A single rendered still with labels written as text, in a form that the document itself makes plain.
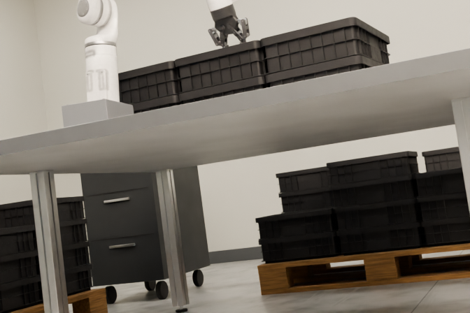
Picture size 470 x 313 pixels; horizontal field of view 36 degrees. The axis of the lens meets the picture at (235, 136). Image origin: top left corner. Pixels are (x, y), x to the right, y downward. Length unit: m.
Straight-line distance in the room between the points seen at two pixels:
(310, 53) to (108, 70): 0.59
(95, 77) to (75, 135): 0.33
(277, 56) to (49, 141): 0.71
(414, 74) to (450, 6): 4.13
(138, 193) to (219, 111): 2.37
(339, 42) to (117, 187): 2.23
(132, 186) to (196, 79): 1.81
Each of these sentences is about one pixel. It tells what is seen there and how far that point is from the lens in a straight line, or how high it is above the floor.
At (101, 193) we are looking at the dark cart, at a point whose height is 0.62.
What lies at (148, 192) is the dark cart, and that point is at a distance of 3.97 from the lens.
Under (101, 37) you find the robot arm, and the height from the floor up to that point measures 0.98.
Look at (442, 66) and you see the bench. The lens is 1.55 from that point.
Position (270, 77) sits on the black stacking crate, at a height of 0.81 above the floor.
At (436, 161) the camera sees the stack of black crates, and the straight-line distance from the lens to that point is 3.86.
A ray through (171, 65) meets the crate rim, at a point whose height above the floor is 0.92.
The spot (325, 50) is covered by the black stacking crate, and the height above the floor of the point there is 0.85.
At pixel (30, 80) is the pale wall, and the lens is 6.83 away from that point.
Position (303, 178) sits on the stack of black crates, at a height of 0.55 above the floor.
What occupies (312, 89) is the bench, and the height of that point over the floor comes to 0.68.
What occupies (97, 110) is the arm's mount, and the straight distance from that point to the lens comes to 2.08.
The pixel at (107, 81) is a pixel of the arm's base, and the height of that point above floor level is 0.85.
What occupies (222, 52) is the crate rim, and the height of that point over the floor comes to 0.92.
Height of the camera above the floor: 0.45
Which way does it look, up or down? 5 degrees up
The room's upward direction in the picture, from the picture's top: 8 degrees counter-clockwise
